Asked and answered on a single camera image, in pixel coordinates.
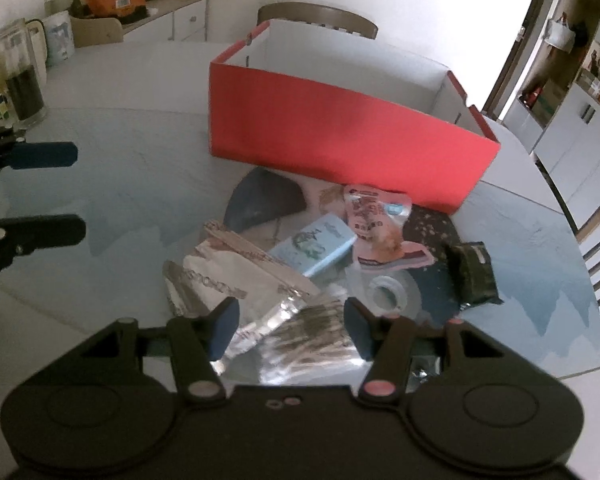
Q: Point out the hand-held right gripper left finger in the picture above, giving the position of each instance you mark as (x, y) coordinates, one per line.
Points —
(224, 327)

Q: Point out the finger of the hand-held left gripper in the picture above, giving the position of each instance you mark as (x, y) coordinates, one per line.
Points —
(45, 232)
(45, 155)

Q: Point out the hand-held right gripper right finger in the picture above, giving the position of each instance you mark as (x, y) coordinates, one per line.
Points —
(358, 330)

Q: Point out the dark striped foil packet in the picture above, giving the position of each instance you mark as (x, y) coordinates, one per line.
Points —
(310, 340)

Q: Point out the silver foil packet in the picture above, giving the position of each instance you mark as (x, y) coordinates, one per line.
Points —
(200, 280)

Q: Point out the clear tape roll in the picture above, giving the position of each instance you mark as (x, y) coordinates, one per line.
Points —
(411, 294)

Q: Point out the paper chopstick sleeve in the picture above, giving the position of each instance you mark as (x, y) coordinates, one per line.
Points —
(252, 255)

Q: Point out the light blue tissue pack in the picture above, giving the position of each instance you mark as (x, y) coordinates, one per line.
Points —
(312, 245)

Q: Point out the pink snack packet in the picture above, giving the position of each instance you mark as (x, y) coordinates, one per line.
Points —
(380, 225)

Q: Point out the dark green packet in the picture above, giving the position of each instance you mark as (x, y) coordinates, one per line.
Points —
(472, 272)

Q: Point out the red cardboard box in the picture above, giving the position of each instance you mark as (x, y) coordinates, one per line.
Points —
(340, 135)

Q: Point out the white marble desktop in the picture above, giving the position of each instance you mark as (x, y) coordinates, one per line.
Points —
(522, 195)

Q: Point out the glass pitcher with dark liquid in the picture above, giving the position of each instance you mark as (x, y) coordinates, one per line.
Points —
(25, 90)

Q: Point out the glass turntable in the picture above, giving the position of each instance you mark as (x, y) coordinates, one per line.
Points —
(130, 190)

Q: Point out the white printed canister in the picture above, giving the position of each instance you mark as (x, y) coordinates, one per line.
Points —
(59, 40)

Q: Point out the beige chair back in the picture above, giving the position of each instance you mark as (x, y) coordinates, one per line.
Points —
(97, 32)

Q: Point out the white sideboard cabinet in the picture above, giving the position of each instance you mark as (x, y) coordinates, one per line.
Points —
(180, 20)

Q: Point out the white shelf cabinet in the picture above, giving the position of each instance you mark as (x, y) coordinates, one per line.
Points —
(575, 125)

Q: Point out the white hanging bag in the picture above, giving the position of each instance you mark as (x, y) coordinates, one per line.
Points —
(560, 35)

